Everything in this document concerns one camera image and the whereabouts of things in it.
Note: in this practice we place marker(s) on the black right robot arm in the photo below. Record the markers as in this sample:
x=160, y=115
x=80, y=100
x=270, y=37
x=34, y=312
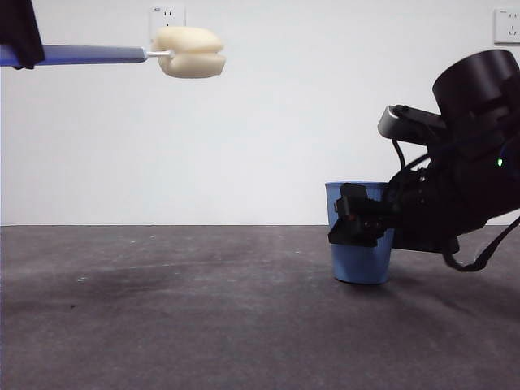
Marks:
x=467, y=195

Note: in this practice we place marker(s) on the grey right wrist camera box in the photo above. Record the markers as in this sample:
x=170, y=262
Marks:
x=410, y=122

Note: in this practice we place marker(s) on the white wall socket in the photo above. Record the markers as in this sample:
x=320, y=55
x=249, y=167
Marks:
x=508, y=26
x=168, y=16

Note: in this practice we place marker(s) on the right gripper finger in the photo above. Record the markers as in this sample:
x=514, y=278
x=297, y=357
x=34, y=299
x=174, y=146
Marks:
x=357, y=227

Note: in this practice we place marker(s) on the blue ribbed plastic cup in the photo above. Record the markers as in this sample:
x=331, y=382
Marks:
x=357, y=264

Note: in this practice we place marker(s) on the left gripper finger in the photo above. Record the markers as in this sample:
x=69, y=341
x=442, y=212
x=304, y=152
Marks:
x=24, y=32

